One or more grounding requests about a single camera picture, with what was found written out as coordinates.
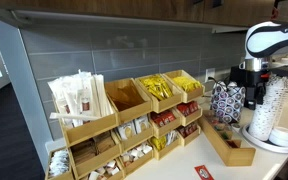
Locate red tea bag packets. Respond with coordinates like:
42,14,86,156
227,139,240,149

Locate small wooden bin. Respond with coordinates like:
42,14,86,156
44,146,74,180

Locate white round tray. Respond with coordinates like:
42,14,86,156
242,123,288,154

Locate black power cord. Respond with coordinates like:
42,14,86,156
207,76,232,89

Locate white creamer cup pile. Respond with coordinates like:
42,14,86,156
121,142,153,167

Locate red soy sauce sachet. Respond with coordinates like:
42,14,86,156
194,164,215,180

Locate under-cabinet light strip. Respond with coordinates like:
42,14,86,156
10,9,248,34

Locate white plastic packet pile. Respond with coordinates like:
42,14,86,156
48,149,71,177

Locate green tea bag packets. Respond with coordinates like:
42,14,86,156
219,131,231,140

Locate wooden upper cabinet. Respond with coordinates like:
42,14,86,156
0,0,275,28

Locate yellow and white packet pile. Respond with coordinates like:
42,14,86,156
150,129,179,152

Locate long wooden tea box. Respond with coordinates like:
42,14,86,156
197,109,257,167

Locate white sachet pile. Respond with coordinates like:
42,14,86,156
83,159,122,180

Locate white wall outlet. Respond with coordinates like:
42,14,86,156
204,67,216,83

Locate small white creamer cup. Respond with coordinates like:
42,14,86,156
231,122,242,133

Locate white cup lid stack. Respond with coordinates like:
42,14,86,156
268,125,288,148

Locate cream printed packet pile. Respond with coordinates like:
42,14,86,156
117,114,151,140

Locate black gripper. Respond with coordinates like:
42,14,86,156
247,66,272,110

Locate brown packet pile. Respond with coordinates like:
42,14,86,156
71,131,117,165

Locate red sachet pile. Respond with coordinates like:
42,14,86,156
150,109,177,128
176,100,200,116
177,122,199,138

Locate wire coffee pod holder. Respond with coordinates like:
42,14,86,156
210,80,247,124

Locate wooden stir stick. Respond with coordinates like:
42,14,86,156
49,112,101,122

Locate printed paper cup stack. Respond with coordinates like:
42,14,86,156
248,73,288,142

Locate white wrapped stick packets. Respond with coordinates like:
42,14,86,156
47,69,115,129

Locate white creamer cups in holder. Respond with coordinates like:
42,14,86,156
217,80,239,92

